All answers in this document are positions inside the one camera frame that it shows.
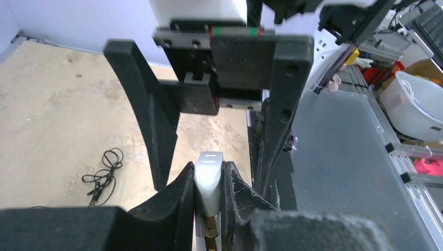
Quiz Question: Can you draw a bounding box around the clear acrylic front panel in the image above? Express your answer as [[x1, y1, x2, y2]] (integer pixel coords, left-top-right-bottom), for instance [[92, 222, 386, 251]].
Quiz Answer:
[[291, 90, 442, 250]]

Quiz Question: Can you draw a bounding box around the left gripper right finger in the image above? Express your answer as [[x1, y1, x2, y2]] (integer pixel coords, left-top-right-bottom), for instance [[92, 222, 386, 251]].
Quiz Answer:
[[221, 162, 394, 250]]

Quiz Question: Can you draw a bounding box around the aluminium frame rail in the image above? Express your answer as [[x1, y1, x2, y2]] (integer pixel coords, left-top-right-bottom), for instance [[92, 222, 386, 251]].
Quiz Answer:
[[338, 65, 442, 249]]

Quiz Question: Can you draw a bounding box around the black cable with adapters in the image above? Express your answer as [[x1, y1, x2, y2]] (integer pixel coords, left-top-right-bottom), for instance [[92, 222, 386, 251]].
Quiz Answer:
[[81, 147, 124, 208]]

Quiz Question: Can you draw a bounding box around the pink red fixture outside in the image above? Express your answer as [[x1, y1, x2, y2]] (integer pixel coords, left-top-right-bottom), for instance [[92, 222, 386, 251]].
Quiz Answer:
[[414, 158, 442, 176]]

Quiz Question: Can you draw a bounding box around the white plastic bucket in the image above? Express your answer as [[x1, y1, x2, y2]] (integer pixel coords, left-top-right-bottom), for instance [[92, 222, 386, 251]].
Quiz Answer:
[[380, 71, 442, 142]]

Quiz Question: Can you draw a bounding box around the white square plug adapter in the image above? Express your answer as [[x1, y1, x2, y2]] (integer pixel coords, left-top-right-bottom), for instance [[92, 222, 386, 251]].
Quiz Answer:
[[194, 152, 223, 250]]

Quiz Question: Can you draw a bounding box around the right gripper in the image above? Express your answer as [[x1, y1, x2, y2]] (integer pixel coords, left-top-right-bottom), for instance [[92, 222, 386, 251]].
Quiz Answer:
[[103, 20, 314, 191]]

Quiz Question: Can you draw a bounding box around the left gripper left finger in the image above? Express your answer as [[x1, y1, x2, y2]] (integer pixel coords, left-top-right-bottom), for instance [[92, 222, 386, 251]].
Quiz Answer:
[[1, 163, 194, 250]]

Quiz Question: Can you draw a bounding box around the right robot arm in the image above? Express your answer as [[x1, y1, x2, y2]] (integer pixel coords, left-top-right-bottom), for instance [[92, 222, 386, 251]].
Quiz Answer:
[[103, 1, 394, 194]]

